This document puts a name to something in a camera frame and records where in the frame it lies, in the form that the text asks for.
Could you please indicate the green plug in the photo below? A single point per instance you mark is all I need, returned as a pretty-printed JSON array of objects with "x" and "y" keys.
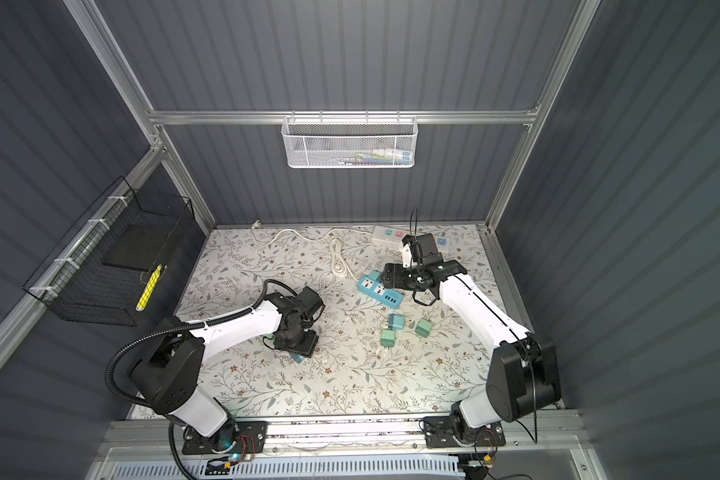
[
  {"x": 423, "y": 328},
  {"x": 387, "y": 338}
]

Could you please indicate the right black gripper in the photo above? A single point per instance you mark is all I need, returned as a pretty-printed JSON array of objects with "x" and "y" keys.
[{"x": 394, "y": 272}]

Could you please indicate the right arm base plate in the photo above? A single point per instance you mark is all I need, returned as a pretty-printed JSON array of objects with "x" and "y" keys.
[{"x": 443, "y": 432}]

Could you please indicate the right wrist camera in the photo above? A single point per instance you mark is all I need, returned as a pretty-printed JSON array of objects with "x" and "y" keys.
[{"x": 406, "y": 251}]

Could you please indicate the white wire wall basket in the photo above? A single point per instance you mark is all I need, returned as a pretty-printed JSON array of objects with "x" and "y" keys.
[{"x": 312, "y": 143}]

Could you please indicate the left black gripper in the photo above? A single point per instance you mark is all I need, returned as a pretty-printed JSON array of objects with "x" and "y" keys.
[{"x": 308, "y": 349}]

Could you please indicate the black pad in basket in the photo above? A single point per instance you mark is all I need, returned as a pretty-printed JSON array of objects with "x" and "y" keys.
[{"x": 141, "y": 248}]

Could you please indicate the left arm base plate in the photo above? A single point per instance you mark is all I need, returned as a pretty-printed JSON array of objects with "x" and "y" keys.
[{"x": 234, "y": 438}]

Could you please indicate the teal power strip with USB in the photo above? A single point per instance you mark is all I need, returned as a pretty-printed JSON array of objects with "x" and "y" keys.
[{"x": 372, "y": 286}]

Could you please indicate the white long power strip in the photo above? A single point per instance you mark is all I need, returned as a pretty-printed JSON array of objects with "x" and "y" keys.
[{"x": 389, "y": 237}]

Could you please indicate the yellow marker in basket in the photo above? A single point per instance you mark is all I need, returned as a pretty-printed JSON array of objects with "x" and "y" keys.
[{"x": 149, "y": 288}]

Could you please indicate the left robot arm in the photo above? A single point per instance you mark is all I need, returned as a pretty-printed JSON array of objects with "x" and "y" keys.
[{"x": 167, "y": 368}]

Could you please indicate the green plug centre right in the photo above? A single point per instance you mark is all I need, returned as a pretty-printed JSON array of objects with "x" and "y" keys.
[{"x": 423, "y": 328}]

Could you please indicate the pens in white basket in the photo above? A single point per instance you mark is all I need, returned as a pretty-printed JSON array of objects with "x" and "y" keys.
[{"x": 377, "y": 157}]

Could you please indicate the green plug centre lower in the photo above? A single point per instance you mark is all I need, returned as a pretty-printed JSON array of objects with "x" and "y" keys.
[{"x": 387, "y": 338}]

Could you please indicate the black wire side basket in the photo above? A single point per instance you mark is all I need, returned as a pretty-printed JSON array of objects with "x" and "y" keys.
[{"x": 109, "y": 270}]

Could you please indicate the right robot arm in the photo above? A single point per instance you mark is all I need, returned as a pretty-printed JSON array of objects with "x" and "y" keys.
[{"x": 523, "y": 374}]

